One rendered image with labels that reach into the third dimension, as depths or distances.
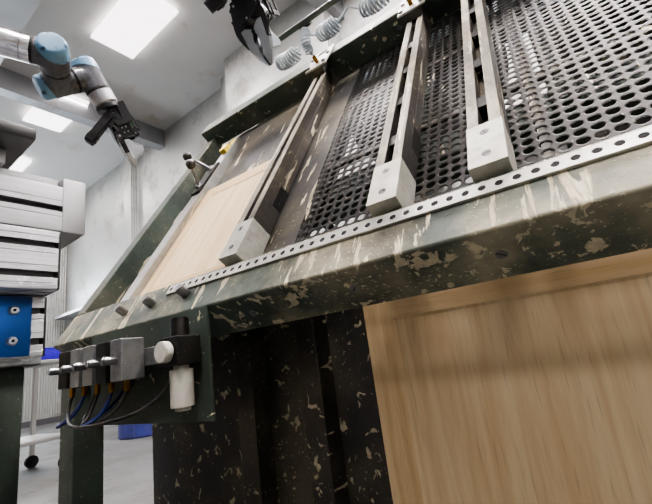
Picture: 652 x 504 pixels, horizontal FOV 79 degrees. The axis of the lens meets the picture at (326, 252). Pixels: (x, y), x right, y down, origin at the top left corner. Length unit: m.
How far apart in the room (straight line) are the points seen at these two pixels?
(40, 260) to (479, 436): 0.80
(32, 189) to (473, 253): 0.66
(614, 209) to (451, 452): 0.54
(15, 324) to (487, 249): 0.68
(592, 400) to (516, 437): 0.14
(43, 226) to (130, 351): 0.39
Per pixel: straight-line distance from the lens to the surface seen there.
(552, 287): 0.83
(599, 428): 0.85
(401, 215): 0.70
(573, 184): 0.63
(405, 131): 0.91
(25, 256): 0.70
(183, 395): 0.90
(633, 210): 0.62
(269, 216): 1.07
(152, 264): 1.42
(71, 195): 0.75
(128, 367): 1.00
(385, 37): 1.76
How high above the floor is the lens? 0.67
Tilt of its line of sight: 14 degrees up
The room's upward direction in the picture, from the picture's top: 8 degrees counter-clockwise
